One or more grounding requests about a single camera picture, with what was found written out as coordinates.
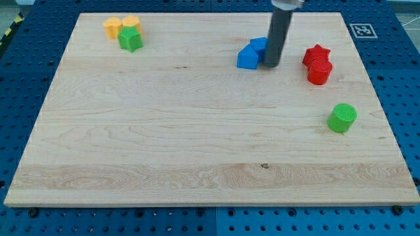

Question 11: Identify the yellow hexagon block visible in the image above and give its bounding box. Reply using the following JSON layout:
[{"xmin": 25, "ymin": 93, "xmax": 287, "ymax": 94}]
[{"xmin": 121, "ymin": 15, "xmax": 142, "ymax": 33}]

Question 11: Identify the green star block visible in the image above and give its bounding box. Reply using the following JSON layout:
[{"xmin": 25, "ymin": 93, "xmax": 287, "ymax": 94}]
[{"xmin": 117, "ymin": 26, "xmax": 143, "ymax": 52}]

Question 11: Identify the yellow heart block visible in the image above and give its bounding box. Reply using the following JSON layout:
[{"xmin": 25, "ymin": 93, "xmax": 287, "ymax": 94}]
[{"xmin": 102, "ymin": 16, "xmax": 122, "ymax": 39}]

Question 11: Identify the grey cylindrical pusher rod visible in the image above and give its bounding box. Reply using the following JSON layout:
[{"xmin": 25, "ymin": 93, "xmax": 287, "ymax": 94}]
[{"xmin": 263, "ymin": 7, "xmax": 293, "ymax": 68}]

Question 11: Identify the blue triangle block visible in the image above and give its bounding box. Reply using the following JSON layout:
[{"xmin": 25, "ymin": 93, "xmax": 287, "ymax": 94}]
[{"xmin": 236, "ymin": 44, "xmax": 259, "ymax": 69}]

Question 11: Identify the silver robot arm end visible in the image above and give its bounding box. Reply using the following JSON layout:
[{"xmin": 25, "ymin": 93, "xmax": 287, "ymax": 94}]
[{"xmin": 271, "ymin": 0, "xmax": 305, "ymax": 10}]

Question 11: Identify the white fiducial marker tag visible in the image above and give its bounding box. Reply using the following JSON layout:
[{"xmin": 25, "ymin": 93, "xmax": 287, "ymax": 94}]
[{"xmin": 350, "ymin": 23, "xmax": 377, "ymax": 39}]

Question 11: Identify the red cylinder block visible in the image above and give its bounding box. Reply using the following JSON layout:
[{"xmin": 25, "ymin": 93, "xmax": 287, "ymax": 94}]
[{"xmin": 307, "ymin": 58, "xmax": 333, "ymax": 85}]

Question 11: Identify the green cylinder block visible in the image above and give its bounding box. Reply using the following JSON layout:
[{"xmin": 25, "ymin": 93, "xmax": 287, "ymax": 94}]
[{"xmin": 327, "ymin": 103, "xmax": 358, "ymax": 133}]

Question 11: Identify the blue cube block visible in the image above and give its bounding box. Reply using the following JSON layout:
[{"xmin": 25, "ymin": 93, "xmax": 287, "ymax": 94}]
[{"xmin": 250, "ymin": 37, "xmax": 267, "ymax": 62}]

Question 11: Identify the light wooden board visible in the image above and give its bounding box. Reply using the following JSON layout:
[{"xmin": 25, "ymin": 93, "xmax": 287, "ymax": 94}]
[{"xmin": 5, "ymin": 12, "xmax": 419, "ymax": 208}]

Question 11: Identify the red star block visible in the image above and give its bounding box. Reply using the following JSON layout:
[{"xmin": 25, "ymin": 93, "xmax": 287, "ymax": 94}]
[{"xmin": 302, "ymin": 44, "xmax": 331, "ymax": 68}]

